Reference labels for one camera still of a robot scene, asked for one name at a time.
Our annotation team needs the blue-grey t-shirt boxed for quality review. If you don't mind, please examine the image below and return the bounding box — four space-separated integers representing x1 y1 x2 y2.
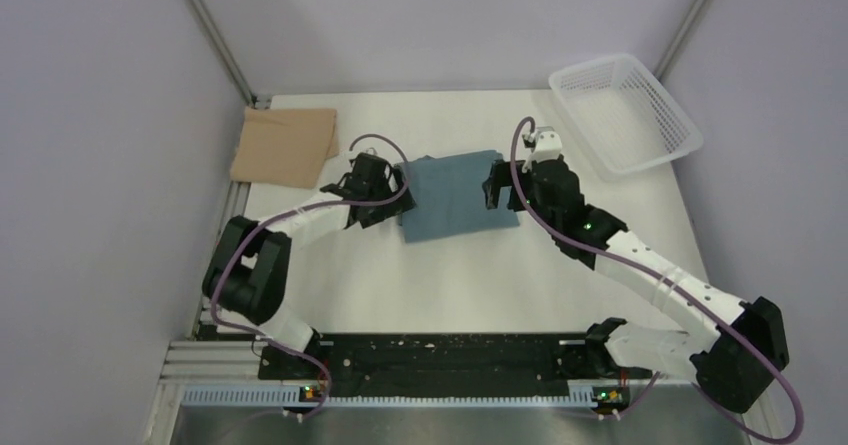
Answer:
399 150 519 244

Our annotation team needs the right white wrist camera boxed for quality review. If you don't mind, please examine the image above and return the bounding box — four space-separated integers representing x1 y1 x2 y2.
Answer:
522 127 562 168

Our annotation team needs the purple cable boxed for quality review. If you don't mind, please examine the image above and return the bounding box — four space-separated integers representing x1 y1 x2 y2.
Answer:
208 133 412 420
508 116 806 445

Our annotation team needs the white plastic mesh basket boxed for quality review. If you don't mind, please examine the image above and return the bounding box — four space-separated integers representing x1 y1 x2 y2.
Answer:
548 53 704 180

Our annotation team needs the left side aluminium rail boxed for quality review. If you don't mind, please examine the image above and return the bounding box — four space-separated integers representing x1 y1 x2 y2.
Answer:
186 181 251 340

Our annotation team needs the right rear aluminium post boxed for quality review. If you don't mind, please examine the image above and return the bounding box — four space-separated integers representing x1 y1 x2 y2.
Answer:
653 0 713 82

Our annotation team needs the aluminium post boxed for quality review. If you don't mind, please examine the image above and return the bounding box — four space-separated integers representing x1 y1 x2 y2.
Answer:
185 0 257 107
653 0 713 82

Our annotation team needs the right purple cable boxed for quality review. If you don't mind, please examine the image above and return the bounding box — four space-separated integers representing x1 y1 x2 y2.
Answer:
508 116 806 445

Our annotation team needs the left rear aluminium post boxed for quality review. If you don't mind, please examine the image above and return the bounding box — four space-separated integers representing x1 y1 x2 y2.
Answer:
185 0 257 107

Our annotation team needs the white cable duct strip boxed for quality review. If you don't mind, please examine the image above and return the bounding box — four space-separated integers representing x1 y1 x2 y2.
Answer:
181 384 626 409

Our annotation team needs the folded tan t-shirt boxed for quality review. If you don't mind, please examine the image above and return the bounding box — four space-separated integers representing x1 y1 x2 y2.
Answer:
229 108 339 189

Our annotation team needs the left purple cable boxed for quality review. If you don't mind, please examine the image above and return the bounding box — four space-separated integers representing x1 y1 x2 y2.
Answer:
208 133 412 420

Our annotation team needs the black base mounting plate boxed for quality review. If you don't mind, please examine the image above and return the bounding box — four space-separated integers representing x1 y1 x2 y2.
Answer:
258 333 651 398

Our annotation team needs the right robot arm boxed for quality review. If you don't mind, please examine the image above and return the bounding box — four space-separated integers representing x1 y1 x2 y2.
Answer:
482 158 790 413

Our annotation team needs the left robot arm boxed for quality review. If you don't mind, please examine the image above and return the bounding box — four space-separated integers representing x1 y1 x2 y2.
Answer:
202 153 415 379

